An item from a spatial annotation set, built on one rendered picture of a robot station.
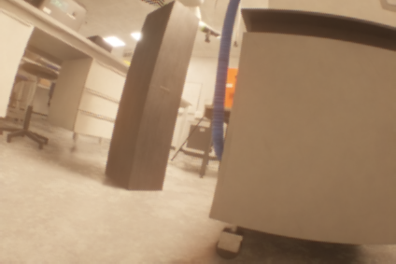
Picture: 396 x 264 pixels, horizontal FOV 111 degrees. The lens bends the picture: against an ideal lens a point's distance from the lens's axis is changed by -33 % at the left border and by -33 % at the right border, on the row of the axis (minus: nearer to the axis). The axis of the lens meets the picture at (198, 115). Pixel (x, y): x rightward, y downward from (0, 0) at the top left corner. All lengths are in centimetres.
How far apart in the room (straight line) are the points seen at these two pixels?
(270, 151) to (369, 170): 28
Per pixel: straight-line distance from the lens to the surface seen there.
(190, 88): 575
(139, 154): 109
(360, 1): 81
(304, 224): 56
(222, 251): 64
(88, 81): 173
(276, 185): 53
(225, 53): 60
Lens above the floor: 33
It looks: 7 degrees up
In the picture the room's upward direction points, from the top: 12 degrees clockwise
